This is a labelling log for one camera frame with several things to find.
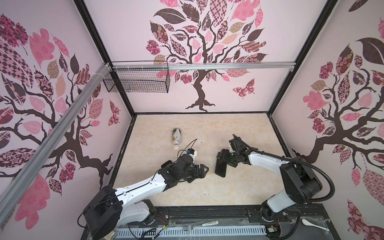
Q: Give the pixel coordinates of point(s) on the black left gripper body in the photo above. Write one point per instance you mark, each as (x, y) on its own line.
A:
(188, 174)

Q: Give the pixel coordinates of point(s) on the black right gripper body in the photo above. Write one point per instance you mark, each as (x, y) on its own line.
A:
(234, 158)

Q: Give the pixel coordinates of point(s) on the black smartphone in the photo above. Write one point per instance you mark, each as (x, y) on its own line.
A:
(221, 168)

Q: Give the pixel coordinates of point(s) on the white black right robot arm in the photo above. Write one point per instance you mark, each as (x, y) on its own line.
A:
(299, 180)

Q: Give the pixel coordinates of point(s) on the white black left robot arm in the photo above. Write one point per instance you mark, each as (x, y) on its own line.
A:
(110, 207)

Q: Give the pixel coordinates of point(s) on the crushed green drink can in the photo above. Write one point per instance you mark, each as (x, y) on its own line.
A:
(176, 136)

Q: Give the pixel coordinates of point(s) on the white plastic spoon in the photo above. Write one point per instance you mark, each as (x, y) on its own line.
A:
(307, 223)

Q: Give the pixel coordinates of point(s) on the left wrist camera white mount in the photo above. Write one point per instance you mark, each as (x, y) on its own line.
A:
(192, 153)

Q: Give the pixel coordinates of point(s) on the white slotted cable duct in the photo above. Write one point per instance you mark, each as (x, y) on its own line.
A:
(178, 232)

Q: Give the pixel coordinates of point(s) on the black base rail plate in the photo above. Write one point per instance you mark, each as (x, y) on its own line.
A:
(287, 224)

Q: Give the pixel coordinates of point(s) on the black wire basket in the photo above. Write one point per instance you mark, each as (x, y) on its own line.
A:
(138, 77)

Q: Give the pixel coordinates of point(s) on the aluminium rail back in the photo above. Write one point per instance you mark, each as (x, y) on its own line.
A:
(220, 66)

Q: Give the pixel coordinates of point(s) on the aluminium rail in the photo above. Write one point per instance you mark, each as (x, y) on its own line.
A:
(220, 66)
(23, 180)

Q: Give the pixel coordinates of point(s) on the aluminium rail left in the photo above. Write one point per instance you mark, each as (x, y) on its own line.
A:
(23, 180)

